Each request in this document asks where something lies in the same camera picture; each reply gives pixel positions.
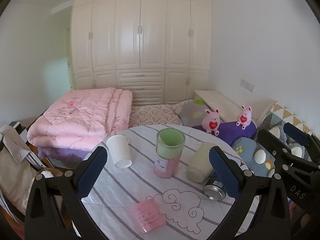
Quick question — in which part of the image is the white headboard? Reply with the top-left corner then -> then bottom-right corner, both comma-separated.
194,90 -> 277,126

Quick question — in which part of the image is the green pink glass jar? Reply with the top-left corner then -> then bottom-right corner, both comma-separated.
154,128 -> 185,178

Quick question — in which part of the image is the purple cushion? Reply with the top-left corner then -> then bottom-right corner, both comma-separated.
193,121 -> 257,145

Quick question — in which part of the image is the small pink plastic cup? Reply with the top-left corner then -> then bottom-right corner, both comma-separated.
130,198 -> 166,233

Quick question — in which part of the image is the wall switch plate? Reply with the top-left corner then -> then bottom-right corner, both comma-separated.
239,79 -> 254,93

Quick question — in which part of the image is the heart pattern bed sheet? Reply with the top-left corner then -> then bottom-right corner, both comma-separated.
129,100 -> 190,128

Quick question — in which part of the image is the beige green cup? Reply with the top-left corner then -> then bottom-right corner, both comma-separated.
187,142 -> 216,183

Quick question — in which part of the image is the pink bunny plush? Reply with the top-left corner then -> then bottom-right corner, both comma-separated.
201,109 -> 221,136
236,105 -> 252,130

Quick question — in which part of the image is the right pink bunny plush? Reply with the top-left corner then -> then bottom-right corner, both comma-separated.
236,105 -> 252,130

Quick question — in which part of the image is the grey embroidered pillow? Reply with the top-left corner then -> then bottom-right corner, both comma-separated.
176,99 -> 215,127

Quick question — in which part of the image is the cream white wardrobe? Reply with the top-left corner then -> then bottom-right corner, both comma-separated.
71,0 -> 212,105

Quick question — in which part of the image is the beige clothes pile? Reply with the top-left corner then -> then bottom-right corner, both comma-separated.
0,122 -> 63,218

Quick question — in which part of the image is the blue grey plush toy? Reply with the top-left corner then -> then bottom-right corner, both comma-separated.
232,125 -> 311,177

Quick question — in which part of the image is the white paper cup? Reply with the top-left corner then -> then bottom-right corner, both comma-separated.
106,135 -> 132,169

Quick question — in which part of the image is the triangle pattern quilt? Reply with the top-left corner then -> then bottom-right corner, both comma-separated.
254,101 -> 314,141

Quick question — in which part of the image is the left pink bunny plush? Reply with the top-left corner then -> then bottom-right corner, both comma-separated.
201,109 -> 221,136

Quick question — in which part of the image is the blue black drink can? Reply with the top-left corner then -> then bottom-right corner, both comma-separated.
203,172 -> 226,201

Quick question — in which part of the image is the pink folded quilt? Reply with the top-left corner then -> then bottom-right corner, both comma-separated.
27,87 -> 133,152

